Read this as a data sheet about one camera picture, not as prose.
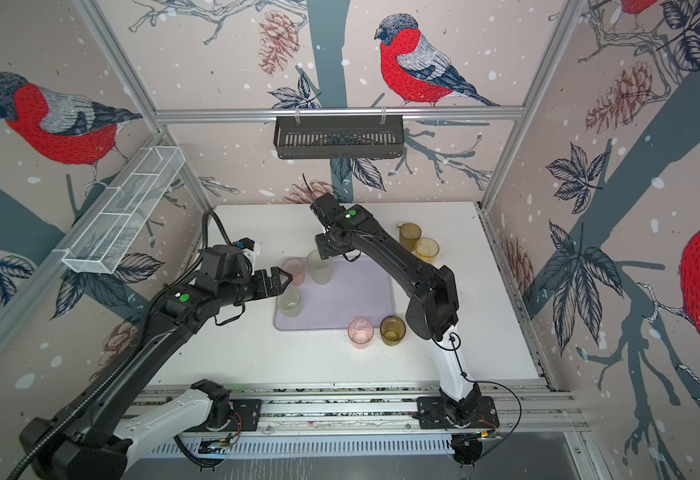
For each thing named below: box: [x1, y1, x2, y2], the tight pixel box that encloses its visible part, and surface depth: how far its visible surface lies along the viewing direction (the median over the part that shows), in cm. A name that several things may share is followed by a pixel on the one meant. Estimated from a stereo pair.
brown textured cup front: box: [380, 315, 406, 346], surface depth 85 cm
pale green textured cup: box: [306, 250, 334, 285], surface depth 100 cm
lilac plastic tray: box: [274, 256, 395, 330], surface depth 95 cm
